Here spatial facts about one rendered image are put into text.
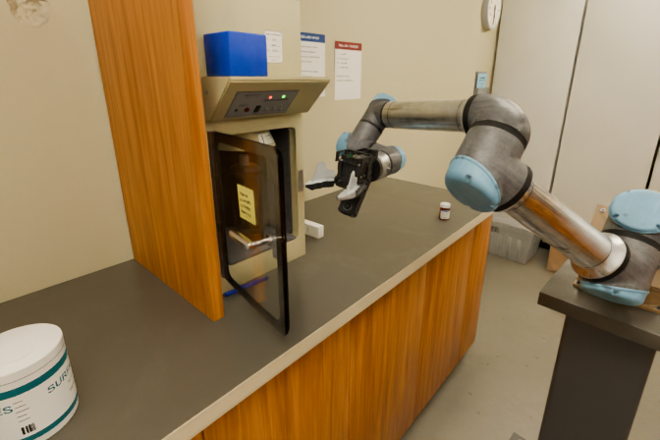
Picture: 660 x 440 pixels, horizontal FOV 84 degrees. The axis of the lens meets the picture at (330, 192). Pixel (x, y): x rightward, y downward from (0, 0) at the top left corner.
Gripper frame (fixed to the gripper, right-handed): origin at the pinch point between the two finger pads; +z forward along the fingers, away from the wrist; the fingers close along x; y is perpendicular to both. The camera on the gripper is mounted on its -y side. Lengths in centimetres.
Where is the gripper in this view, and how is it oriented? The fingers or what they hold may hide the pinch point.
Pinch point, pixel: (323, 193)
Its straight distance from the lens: 77.6
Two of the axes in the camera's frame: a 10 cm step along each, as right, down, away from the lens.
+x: 8.1, 2.9, -5.1
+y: 1.1, -9.3, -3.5
